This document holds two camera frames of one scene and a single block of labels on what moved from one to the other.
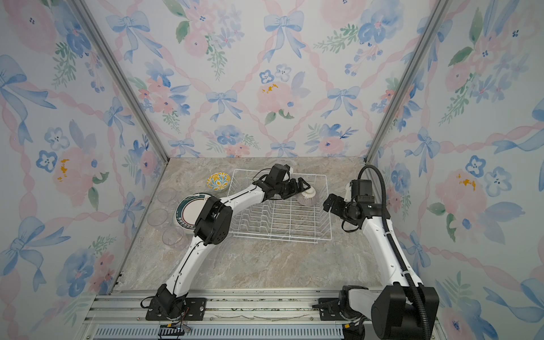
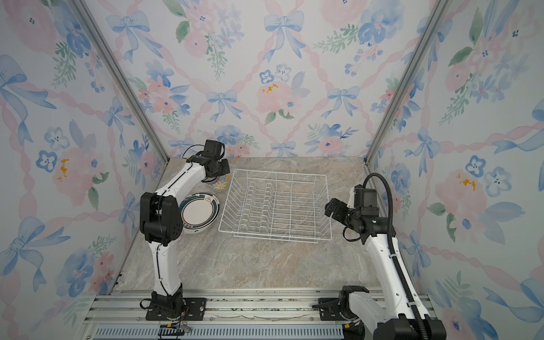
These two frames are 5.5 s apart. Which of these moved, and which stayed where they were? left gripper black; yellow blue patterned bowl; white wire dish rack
Moved: left gripper black
Stayed: white wire dish rack; yellow blue patterned bowl
